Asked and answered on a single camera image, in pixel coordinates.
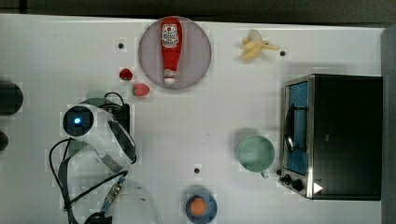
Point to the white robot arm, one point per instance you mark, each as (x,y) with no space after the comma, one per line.
(94,181)

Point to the pink toy strawberry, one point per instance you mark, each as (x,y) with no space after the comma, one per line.
(140,89)

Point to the red ketchup bottle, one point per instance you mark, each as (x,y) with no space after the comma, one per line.
(171,37)

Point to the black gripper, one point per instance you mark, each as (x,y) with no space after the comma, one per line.
(120,113)

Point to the grey round plate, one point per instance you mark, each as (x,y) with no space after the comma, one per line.
(194,60)

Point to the blue bowl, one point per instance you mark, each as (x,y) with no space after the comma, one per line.
(211,207)

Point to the peeled toy banana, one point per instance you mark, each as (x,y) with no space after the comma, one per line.
(253,45)

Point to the light green mug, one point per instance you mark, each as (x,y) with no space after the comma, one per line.
(256,154)

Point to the black toaster oven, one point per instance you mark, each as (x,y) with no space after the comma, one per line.
(332,137)

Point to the dark red toy strawberry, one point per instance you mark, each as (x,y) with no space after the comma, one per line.
(126,74)

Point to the orange toy egg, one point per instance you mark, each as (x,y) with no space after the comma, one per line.
(198,206)

